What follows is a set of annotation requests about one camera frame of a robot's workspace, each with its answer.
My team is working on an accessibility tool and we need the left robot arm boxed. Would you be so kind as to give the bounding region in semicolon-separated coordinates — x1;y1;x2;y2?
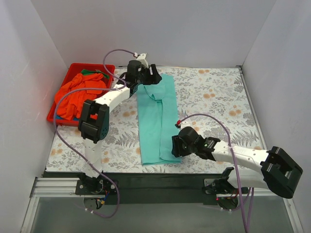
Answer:
78;60;162;178

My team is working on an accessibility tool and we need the red plastic bin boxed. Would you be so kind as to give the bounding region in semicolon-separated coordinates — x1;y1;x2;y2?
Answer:
47;63;115;126

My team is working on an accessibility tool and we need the green t shirt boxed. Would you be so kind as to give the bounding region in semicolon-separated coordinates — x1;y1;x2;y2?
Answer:
81;69;110;80

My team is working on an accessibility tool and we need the teal t shirt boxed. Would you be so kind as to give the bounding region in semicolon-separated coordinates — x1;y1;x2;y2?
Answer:
136;74;181;166

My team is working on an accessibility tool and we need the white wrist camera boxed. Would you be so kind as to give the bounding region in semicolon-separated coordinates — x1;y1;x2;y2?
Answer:
175;120;190;130
133;52;149;68

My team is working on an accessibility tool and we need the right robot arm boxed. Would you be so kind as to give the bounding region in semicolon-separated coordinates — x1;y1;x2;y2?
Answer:
172;126;303;199

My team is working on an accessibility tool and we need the orange t shirt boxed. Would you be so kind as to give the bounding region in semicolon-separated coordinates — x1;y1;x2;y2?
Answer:
54;72;108;120

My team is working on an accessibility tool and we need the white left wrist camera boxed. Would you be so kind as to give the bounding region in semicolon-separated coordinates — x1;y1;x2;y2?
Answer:
133;52;149;68

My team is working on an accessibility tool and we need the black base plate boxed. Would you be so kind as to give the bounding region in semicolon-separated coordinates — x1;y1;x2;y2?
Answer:
42;171;277;206

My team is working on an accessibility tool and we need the floral tablecloth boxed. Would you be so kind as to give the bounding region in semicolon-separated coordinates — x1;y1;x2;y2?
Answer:
46;67;265;173

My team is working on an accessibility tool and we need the aluminium frame rail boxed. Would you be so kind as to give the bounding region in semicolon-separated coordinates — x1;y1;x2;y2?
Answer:
21;173;303;233

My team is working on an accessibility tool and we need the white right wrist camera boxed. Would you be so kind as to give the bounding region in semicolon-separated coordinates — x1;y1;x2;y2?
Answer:
175;120;190;130

